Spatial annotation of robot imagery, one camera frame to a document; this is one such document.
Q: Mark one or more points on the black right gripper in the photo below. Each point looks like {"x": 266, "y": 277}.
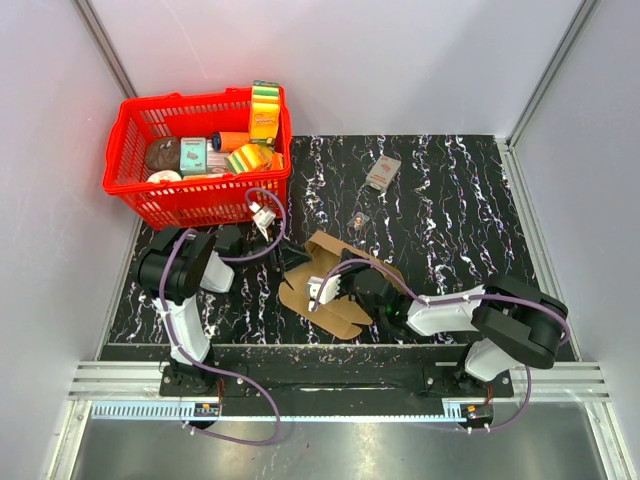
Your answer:
{"x": 344, "y": 277}

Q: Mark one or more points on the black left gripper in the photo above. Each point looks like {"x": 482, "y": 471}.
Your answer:
{"x": 287, "y": 258}

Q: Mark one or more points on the brown cardboard box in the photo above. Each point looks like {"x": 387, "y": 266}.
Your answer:
{"x": 340, "y": 317}

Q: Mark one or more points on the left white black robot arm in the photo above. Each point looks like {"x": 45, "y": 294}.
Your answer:
{"x": 178, "y": 263}

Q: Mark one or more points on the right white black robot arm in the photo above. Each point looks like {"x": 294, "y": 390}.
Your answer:
{"x": 520, "y": 325}

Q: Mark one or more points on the grey card box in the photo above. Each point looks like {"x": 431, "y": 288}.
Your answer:
{"x": 382, "y": 173}

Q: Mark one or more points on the pink white flat box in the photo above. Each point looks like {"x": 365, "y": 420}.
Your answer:
{"x": 215, "y": 161}

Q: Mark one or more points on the teal small box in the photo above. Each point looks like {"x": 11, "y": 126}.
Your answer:
{"x": 193, "y": 156}

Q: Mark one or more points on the orange snack packet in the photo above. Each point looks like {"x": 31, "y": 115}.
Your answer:
{"x": 276, "y": 162}

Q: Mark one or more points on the lying yellow green sponge pack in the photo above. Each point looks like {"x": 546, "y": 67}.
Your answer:
{"x": 249, "y": 158}

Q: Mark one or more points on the red plastic shopping basket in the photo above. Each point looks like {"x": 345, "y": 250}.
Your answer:
{"x": 196, "y": 202}

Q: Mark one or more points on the orange cylinder can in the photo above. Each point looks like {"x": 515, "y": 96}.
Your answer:
{"x": 225, "y": 141}

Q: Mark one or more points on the white round tape roll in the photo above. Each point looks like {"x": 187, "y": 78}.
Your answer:
{"x": 164, "y": 176}

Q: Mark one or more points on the tall yellow green sponge pack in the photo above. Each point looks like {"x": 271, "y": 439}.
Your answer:
{"x": 264, "y": 112}

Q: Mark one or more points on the brown round bread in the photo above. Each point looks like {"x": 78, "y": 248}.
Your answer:
{"x": 163, "y": 154}

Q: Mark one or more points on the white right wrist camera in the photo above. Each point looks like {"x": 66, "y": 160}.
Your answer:
{"x": 321, "y": 291}

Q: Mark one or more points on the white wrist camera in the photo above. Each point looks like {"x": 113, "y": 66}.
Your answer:
{"x": 263, "y": 217}
{"x": 321, "y": 291}

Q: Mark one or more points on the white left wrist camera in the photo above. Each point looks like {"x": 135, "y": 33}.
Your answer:
{"x": 263, "y": 217}

